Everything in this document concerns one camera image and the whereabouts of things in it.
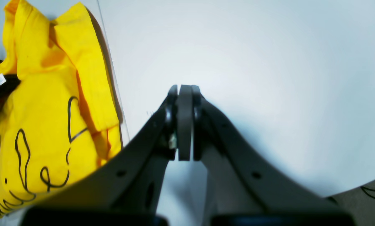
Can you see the orange T-shirt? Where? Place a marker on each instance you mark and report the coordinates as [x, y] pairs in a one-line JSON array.
[[60, 124]]

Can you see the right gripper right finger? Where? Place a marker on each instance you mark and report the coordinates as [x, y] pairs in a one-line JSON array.
[[250, 191]]

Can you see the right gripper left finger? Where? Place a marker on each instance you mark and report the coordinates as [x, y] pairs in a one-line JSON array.
[[125, 191]]

